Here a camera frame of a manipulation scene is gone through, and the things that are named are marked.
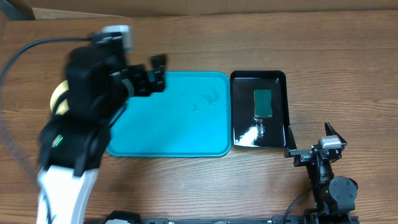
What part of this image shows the green yellow sponge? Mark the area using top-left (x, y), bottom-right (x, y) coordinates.
top-left (254, 89), bottom-right (273, 119)

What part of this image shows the yellow plate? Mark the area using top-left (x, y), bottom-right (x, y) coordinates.
top-left (50, 80), bottom-right (69, 116)

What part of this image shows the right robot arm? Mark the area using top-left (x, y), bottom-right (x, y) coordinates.
top-left (282, 122), bottom-right (359, 223)

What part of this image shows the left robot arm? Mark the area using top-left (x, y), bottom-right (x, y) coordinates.
top-left (37, 45), bottom-right (167, 223)

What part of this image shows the black water tray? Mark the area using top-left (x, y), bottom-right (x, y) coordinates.
top-left (230, 70), bottom-right (290, 148)

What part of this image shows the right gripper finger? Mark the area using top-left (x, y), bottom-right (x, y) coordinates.
top-left (288, 126), bottom-right (297, 151)
top-left (325, 121), bottom-right (347, 146)

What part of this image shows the teal plastic tray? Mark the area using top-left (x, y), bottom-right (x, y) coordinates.
top-left (106, 72), bottom-right (232, 157)

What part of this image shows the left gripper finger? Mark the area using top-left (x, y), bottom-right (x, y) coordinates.
top-left (150, 71), bottom-right (165, 92)
top-left (150, 54), bottom-right (167, 73)

